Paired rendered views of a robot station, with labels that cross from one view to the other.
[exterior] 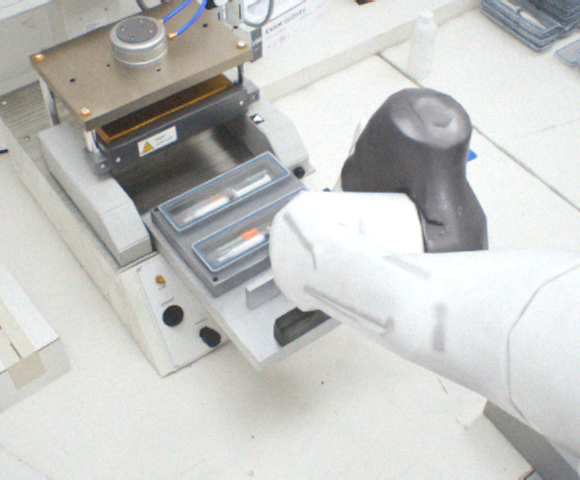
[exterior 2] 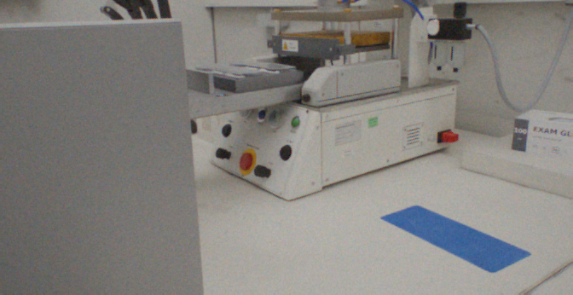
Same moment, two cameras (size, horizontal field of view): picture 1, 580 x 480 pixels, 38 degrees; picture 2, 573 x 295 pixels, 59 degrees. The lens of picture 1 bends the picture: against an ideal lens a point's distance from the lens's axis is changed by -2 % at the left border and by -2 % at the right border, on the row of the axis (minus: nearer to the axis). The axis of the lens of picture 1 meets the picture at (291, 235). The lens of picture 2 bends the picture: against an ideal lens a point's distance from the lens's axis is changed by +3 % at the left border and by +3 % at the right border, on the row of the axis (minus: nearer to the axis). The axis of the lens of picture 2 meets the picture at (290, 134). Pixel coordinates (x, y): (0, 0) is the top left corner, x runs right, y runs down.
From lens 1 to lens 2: 1.49 m
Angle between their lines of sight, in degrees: 78
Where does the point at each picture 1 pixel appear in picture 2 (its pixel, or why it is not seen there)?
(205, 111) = (312, 41)
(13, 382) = (201, 122)
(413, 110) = not seen: outside the picture
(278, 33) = (550, 140)
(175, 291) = (235, 118)
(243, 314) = not seen: hidden behind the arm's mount
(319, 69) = (545, 178)
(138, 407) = not seen: hidden behind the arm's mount
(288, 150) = (313, 81)
